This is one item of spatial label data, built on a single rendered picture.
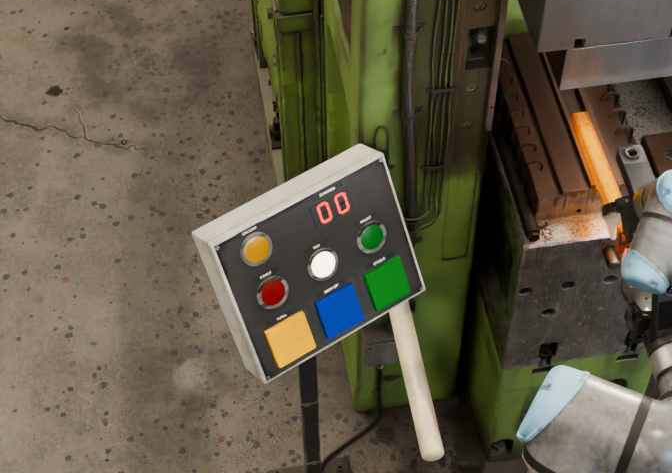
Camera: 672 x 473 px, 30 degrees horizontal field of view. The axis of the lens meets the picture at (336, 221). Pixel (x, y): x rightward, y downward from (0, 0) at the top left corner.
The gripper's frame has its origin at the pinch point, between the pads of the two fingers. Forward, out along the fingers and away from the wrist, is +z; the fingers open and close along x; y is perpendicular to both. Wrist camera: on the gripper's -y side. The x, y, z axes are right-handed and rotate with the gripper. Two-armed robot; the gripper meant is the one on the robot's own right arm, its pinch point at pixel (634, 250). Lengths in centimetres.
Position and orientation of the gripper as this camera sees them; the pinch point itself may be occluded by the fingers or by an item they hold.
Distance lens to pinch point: 226.2
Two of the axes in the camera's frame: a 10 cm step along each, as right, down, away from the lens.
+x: 9.9, -1.4, 0.8
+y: 0.2, 6.2, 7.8
